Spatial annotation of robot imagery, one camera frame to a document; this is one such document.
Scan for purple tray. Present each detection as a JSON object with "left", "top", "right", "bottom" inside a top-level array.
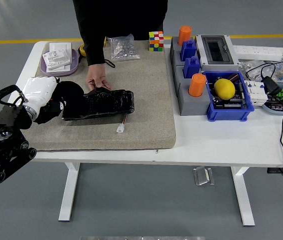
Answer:
[{"left": 39, "top": 48, "right": 80, "bottom": 77}]

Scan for blue block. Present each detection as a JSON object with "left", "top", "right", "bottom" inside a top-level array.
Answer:
[
  {"left": 183, "top": 56, "right": 202, "bottom": 80},
  {"left": 180, "top": 39, "right": 199, "bottom": 62}
]

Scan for brown cylinder part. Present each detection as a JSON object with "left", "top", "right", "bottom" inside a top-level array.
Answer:
[{"left": 227, "top": 73, "right": 242, "bottom": 83}]

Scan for dark circuit board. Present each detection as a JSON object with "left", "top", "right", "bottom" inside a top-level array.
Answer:
[{"left": 212, "top": 94, "right": 247, "bottom": 110}]

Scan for black panel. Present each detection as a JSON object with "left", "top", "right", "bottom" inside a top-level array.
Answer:
[{"left": 61, "top": 87, "right": 135, "bottom": 122}]

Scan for grey-brown mat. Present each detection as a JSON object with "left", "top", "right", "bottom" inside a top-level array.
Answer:
[{"left": 14, "top": 39, "right": 177, "bottom": 153}]

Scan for clear bag of screws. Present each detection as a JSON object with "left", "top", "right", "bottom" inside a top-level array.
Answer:
[{"left": 107, "top": 33, "right": 141, "bottom": 62}]

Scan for white wall switch plate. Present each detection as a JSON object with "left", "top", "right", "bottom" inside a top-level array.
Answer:
[
  {"left": 48, "top": 41, "right": 73, "bottom": 55},
  {"left": 45, "top": 60, "right": 72, "bottom": 74}
]

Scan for silver metal bracket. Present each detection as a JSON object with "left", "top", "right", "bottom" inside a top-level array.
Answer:
[{"left": 192, "top": 166, "right": 215, "bottom": 187}]

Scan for white table leg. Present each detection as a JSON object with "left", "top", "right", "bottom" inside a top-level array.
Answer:
[
  {"left": 58, "top": 162, "right": 81, "bottom": 222},
  {"left": 230, "top": 166, "right": 256, "bottom": 227}
]

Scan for black power adapter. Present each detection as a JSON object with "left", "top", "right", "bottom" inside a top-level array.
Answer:
[{"left": 260, "top": 76, "right": 283, "bottom": 96}]

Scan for orange cylinder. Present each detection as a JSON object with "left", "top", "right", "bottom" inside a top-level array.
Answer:
[
  {"left": 187, "top": 73, "right": 207, "bottom": 97},
  {"left": 177, "top": 25, "right": 193, "bottom": 47}
]

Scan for white wire connector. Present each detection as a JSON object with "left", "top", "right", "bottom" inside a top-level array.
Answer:
[{"left": 116, "top": 116, "right": 130, "bottom": 133}]

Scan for grey base block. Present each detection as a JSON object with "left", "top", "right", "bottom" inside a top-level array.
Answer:
[
  {"left": 173, "top": 65, "right": 211, "bottom": 117},
  {"left": 169, "top": 36, "right": 200, "bottom": 68}
]

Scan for grey electrical box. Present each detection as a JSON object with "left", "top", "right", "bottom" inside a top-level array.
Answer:
[{"left": 195, "top": 34, "right": 240, "bottom": 73}]

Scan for yellow lemon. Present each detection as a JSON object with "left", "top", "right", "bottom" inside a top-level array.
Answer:
[{"left": 213, "top": 78, "right": 237, "bottom": 100}]

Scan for person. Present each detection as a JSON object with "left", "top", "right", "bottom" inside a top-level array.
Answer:
[{"left": 72, "top": 0, "right": 169, "bottom": 42}]

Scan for white power strip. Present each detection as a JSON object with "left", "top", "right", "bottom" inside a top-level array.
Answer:
[{"left": 232, "top": 44, "right": 283, "bottom": 62}]

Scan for black cord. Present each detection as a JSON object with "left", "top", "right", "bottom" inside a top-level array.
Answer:
[{"left": 245, "top": 57, "right": 283, "bottom": 176}]

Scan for person's right hand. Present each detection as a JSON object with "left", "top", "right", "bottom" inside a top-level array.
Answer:
[{"left": 86, "top": 62, "right": 113, "bottom": 91}]

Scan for blue plastic bin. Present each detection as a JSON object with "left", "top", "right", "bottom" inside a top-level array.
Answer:
[{"left": 202, "top": 70, "right": 255, "bottom": 123}]

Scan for colourful puzzle cube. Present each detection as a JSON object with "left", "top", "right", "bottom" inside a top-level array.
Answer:
[{"left": 148, "top": 30, "right": 165, "bottom": 52}]

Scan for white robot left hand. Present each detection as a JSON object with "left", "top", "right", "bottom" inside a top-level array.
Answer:
[{"left": 21, "top": 76, "right": 62, "bottom": 114}]

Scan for clear bags of parts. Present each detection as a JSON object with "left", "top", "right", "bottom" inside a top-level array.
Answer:
[{"left": 238, "top": 59, "right": 283, "bottom": 83}]

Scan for yellow tape measure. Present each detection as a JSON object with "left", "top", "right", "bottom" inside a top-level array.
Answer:
[{"left": 78, "top": 35, "right": 107, "bottom": 58}]

